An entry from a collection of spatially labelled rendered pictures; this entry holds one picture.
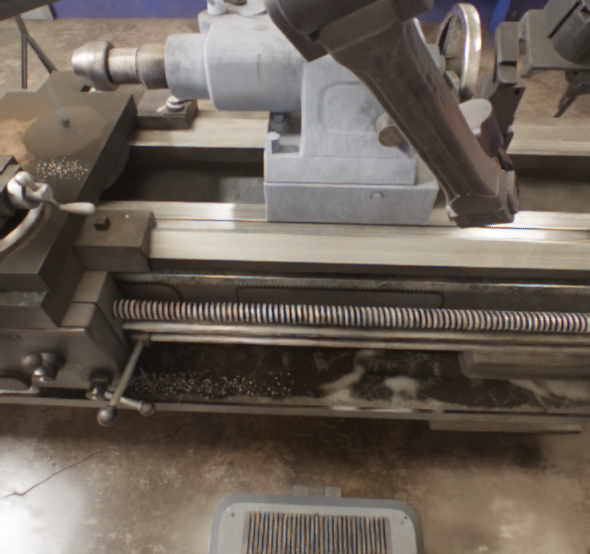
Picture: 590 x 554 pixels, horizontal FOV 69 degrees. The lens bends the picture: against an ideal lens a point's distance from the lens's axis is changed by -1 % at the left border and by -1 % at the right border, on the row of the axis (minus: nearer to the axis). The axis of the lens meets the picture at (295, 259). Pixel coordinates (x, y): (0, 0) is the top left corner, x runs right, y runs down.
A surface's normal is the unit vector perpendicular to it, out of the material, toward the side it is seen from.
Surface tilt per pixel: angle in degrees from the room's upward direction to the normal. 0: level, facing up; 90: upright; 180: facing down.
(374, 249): 36
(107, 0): 90
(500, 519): 0
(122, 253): 90
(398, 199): 90
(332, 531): 0
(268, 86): 87
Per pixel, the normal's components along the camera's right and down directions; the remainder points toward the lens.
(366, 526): 0.00, -0.63
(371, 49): -0.16, 0.93
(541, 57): -0.02, -0.16
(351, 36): -0.60, -0.33
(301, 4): -0.29, 0.83
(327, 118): -0.04, 0.51
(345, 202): -0.04, 0.77
